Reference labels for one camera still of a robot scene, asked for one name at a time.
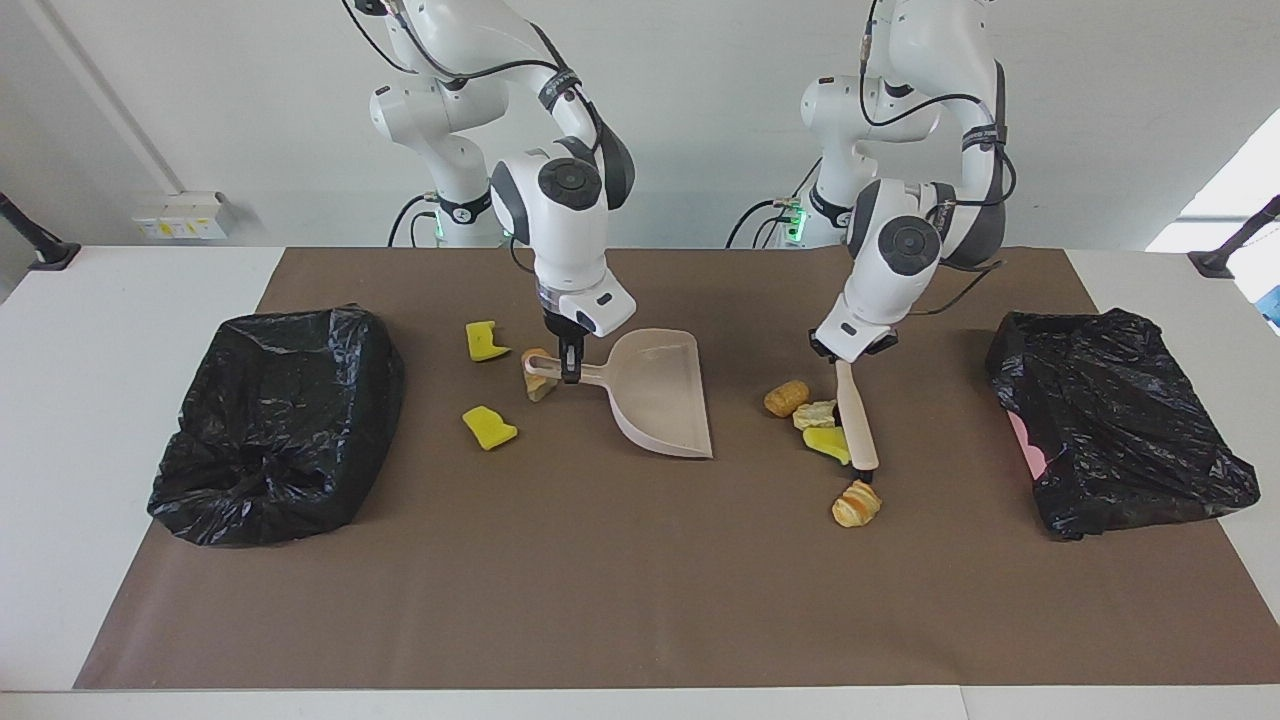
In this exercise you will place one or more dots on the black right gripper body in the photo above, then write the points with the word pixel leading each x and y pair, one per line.
pixel 562 332

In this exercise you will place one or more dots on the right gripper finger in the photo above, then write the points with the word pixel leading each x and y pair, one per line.
pixel 571 362

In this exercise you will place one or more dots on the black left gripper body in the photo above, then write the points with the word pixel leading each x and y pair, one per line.
pixel 818 350

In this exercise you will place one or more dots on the striped toy croissant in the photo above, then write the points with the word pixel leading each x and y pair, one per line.
pixel 540 391
pixel 857 505

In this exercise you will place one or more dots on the brown bread roll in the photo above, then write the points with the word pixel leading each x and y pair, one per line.
pixel 786 398

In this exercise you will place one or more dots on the pale ridged bread piece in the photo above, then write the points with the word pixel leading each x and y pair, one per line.
pixel 815 412

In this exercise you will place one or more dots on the beige hand brush black bristles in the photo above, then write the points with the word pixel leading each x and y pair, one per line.
pixel 857 420

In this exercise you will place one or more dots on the notched yellow sponge piece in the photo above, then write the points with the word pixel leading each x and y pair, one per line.
pixel 482 343

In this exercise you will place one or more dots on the beige plastic dustpan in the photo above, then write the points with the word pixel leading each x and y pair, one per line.
pixel 660 390

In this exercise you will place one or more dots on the yellow sponge wedge green edge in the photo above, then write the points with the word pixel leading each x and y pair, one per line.
pixel 828 444

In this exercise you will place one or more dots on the yellow sponge chunk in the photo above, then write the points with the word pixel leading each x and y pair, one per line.
pixel 488 428

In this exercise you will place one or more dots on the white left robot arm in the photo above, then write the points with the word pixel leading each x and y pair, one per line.
pixel 905 250

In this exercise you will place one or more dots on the bin lined with black bag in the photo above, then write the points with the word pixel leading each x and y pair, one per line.
pixel 280 420

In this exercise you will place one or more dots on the brown paper table mat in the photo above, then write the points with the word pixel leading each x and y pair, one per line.
pixel 640 620

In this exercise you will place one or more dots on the right black garbage bag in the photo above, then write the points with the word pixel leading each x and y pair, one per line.
pixel 1120 430

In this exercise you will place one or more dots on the blue object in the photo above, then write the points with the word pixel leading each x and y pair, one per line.
pixel 1272 308

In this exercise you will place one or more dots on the white wall socket box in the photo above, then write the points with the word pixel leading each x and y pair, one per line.
pixel 180 215

